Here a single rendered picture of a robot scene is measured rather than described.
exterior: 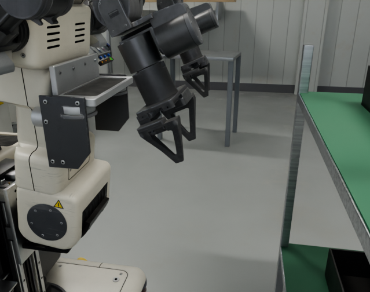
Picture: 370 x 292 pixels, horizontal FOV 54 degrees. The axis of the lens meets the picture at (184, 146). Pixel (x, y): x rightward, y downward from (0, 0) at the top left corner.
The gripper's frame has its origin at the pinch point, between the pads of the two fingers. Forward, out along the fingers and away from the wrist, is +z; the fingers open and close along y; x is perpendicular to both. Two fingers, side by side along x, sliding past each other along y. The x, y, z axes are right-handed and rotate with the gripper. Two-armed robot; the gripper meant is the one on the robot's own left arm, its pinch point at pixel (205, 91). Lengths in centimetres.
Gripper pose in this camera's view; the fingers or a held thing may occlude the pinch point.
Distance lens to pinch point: 102.2
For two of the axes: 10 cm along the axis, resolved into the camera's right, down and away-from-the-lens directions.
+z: 4.0, 8.9, 2.4
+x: -9.1, 3.5, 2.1
